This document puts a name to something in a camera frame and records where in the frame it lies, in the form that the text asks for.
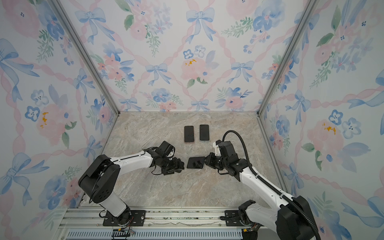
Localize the corner aluminium post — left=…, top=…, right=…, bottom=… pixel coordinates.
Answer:
left=257, top=0, right=318, bottom=118
left=48, top=1, right=120, bottom=116

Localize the aluminium front rail frame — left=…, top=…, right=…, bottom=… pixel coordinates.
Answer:
left=53, top=207, right=279, bottom=240

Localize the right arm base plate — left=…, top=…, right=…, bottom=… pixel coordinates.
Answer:
left=223, top=210, right=254, bottom=228

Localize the left corner aluminium post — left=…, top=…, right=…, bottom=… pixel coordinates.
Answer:
left=48, top=1, right=120, bottom=116

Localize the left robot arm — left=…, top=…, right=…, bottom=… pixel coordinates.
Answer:
left=78, top=148, right=185, bottom=226

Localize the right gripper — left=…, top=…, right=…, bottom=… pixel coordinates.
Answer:
left=202, top=152, right=230, bottom=170

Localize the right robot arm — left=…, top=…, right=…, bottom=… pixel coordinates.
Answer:
left=204, top=153, right=321, bottom=240

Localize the black phone case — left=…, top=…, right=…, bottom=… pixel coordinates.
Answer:
left=187, top=157, right=205, bottom=169

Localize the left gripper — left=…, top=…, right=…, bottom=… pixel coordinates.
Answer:
left=160, top=157, right=185, bottom=176

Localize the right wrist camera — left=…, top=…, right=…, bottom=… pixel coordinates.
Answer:
left=213, top=140, right=237, bottom=158

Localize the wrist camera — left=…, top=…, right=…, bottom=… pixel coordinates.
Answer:
left=213, top=140, right=237, bottom=158
left=156, top=141, right=176, bottom=158

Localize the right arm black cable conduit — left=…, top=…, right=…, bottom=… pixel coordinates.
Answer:
left=221, top=130, right=322, bottom=240

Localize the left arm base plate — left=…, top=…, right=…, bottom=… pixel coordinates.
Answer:
left=103, top=210, right=147, bottom=227

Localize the right corner aluminium post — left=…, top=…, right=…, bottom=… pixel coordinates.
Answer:
left=257, top=0, right=318, bottom=118

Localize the purple-edged black phone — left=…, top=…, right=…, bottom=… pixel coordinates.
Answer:
left=184, top=126, right=195, bottom=143

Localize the blue-edged black phone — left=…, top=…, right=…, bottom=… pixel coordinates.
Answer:
left=199, top=125, right=210, bottom=141

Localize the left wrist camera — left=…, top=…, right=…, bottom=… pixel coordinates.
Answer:
left=156, top=141, right=176, bottom=158

